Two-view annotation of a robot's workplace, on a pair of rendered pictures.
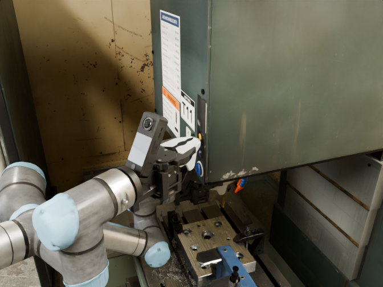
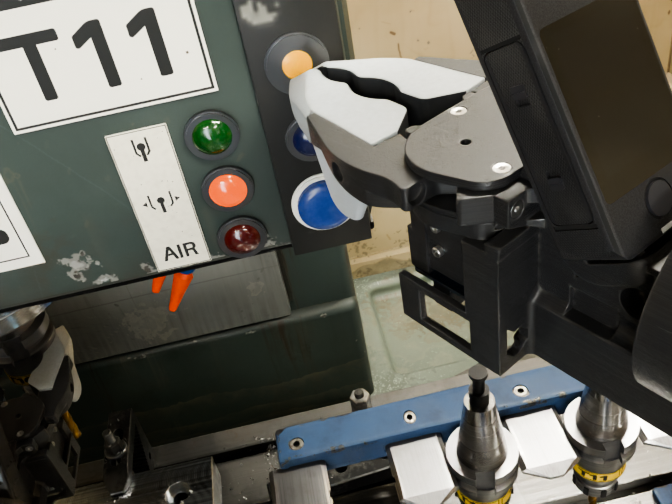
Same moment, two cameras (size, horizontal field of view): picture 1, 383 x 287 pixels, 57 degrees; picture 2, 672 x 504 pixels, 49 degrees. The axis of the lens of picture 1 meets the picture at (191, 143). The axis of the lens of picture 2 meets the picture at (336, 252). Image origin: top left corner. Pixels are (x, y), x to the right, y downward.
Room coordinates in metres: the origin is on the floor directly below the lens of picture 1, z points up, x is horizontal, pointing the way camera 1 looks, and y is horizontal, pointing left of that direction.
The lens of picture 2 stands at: (0.59, 0.29, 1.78)
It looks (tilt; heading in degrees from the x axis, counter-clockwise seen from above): 38 degrees down; 287
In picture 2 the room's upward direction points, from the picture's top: 11 degrees counter-clockwise
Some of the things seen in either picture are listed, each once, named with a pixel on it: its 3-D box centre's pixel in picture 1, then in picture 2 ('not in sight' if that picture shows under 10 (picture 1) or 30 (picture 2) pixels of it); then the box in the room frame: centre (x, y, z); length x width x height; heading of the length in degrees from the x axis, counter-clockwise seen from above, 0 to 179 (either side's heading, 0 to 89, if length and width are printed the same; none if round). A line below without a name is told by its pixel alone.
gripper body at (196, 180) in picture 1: (190, 188); (12, 478); (0.99, 0.01, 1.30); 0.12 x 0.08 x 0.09; 110
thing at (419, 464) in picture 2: (223, 286); (422, 473); (0.67, -0.09, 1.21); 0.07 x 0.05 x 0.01; 110
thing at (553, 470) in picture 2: not in sight; (541, 444); (0.57, -0.12, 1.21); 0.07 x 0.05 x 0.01; 110
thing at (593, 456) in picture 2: not in sight; (600, 429); (0.51, -0.14, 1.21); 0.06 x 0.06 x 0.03
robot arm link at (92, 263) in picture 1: (78, 256); not in sight; (0.46, 0.20, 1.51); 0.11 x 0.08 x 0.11; 53
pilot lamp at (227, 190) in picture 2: not in sight; (228, 189); (0.73, 0.00, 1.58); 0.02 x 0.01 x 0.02; 20
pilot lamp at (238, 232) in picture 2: not in sight; (242, 238); (0.73, 0.00, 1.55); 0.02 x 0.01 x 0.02; 20
